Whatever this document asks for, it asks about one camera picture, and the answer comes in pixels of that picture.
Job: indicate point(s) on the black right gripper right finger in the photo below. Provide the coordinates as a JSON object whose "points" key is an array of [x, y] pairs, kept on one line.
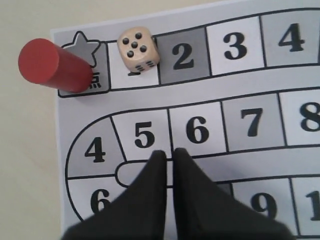
{"points": [[203, 211]]}

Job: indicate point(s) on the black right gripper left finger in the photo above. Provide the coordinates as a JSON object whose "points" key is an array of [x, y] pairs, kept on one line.
{"points": [[139, 213]]}

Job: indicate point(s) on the beige wooden die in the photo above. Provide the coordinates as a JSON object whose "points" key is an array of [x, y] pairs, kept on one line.
{"points": [[138, 49]]}

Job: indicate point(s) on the red cylinder game piece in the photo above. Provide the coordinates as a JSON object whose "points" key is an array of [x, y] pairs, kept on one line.
{"points": [[42, 62]]}

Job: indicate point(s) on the paper number game board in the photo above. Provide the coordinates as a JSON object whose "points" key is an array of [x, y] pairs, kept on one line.
{"points": [[237, 86]]}

